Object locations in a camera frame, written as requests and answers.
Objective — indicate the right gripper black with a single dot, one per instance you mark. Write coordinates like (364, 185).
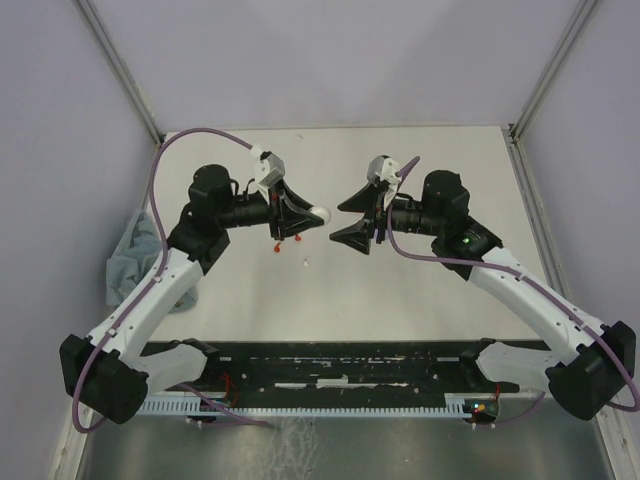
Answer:
(371, 200)

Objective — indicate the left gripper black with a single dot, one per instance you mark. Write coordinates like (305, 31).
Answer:
(289, 223)

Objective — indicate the white earbud charging case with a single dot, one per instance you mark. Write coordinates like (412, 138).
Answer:
(322, 213)

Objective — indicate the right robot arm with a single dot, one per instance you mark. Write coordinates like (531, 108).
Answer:
(586, 364)

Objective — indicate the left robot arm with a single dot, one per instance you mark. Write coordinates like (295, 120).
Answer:
(107, 369)

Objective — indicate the blue cloth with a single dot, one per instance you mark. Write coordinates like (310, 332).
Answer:
(135, 254)

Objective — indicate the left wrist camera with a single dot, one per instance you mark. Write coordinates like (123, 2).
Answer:
(269, 169)

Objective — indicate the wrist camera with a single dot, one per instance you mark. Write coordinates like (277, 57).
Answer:
(269, 169)
(383, 172)

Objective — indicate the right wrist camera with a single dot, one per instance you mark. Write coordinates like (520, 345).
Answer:
(383, 172)

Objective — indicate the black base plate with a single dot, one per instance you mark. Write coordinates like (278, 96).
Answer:
(345, 374)

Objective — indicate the light blue cable duct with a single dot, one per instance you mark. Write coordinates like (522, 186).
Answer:
(187, 404)

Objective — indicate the left aluminium frame post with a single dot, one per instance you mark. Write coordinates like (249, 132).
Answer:
(98, 30)

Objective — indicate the aluminium frame post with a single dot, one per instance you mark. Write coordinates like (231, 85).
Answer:
(98, 30)
(574, 29)

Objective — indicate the right aluminium frame post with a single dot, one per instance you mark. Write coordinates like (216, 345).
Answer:
(574, 29)

